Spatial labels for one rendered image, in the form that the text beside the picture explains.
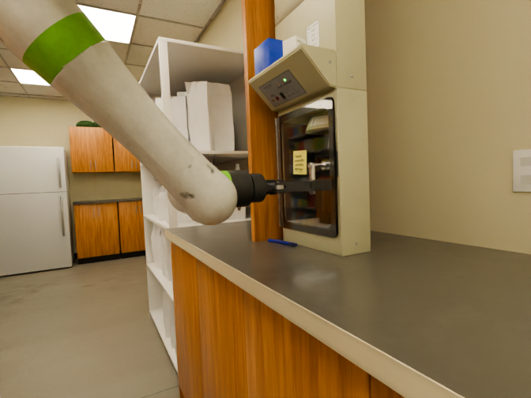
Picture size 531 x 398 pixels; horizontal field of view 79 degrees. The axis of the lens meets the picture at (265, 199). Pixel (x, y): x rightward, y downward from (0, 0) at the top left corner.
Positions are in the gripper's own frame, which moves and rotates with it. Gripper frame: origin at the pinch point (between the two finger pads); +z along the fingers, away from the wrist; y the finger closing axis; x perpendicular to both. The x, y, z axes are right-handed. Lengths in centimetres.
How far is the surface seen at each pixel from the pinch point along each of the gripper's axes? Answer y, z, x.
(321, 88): -2.2, 2.8, -26.8
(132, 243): 496, -4, 92
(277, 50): 13.0, -1.9, -42.1
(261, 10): 32, 3, -64
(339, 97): -5.3, 6.3, -23.8
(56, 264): 482, -110, 108
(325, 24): -1.4, 5.6, -45.1
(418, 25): 1, 49, -54
